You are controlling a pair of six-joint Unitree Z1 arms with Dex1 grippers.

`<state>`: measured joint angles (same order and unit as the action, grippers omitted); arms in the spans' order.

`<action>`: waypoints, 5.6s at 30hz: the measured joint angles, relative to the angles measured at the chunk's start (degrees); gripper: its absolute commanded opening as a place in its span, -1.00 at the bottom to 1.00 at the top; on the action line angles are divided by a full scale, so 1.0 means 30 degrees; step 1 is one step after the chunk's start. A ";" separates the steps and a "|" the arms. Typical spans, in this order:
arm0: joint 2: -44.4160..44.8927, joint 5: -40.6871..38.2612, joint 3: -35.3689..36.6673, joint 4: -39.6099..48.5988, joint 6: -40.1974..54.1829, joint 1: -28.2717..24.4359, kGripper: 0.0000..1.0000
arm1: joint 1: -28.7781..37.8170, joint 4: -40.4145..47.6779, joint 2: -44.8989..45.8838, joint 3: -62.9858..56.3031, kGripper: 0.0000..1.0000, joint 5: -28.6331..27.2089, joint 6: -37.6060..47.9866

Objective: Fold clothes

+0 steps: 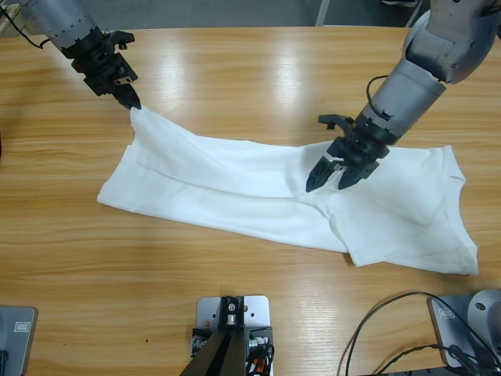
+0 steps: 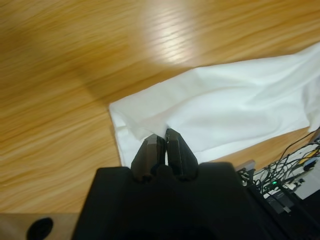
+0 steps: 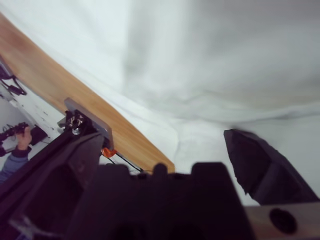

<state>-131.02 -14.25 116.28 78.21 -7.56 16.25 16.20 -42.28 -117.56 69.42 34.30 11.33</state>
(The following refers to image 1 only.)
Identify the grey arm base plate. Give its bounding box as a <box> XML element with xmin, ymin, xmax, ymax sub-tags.
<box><xmin>0</xmin><ymin>305</ymin><xmax>39</xmax><ymax>376</ymax></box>
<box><xmin>427</xmin><ymin>294</ymin><xmax>501</xmax><ymax>370</ymax></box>

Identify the black clamp with silver knob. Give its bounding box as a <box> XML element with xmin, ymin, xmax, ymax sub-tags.
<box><xmin>244</xmin><ymin>324</ymin><xmax>275</xmax><ymax>367</ymax></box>
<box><xmin>190</xmin><ymin>327</ymin><xmax>214</xmax><ymax>358</ymax></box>

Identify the white t-shirt with black logo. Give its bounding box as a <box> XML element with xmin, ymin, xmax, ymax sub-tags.
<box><xmin>96</xmin><ymin>107</ymin><xmax>480</xmax><ymax>277</ymax></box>

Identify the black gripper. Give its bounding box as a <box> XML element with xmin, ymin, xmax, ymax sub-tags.
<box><xmin>60</xmin><ymin>29</ymin><xmax>142</xmax><ymax>110</ymax></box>
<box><xmin>305</xmin><ymin>103</ymin><xmax>396</xmax><ymax>193</ymax></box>

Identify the black gripper side bracket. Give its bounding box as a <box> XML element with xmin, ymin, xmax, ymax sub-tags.
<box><xmin>103</xmin><ymin>30</ymin><xmax>136</xmax><ymax>51</ymax></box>
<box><xmin>317</xmin><ymin>114</ymin><xmax>356</xmax><ymax>132</ymax></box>

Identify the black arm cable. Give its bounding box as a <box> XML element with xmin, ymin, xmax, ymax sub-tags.
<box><xmin>0</xmin><ymin>5</ymin><xmax>52</xmax><ymax>51</ymax></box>
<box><xmin>366</xmin><ymin>74</ymin><xmax>393</xmax><ymax>115</ymax></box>

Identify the thin dark cable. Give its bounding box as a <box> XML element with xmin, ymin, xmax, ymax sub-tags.
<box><xmin>367</xmin><ymin>343</ymin><xmax>470</xmax><ymax>376</ymax></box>

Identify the black and orange cable bundle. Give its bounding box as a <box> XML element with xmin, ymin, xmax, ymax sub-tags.
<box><xmin>246</xmin><ymin>344</ymin><xmax>277</xmax><ymax>376</ymax></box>

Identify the wooden pallet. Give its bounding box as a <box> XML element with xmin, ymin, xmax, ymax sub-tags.
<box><xmin>0</xmin><ymin>2</ymin><xmax>28</xmax><ymax>38</ymax></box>

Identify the white mount block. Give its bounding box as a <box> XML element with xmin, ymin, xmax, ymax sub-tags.
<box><xmin>195</xmin><ymin>295</ymin><xmax>275</xmax><ymax>376</ymax></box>

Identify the dark camera post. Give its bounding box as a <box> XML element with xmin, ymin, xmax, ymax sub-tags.
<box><xmin>182</xmin><ymin>296</ymin><xmax>248</xmax><ymax>376</ymax></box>

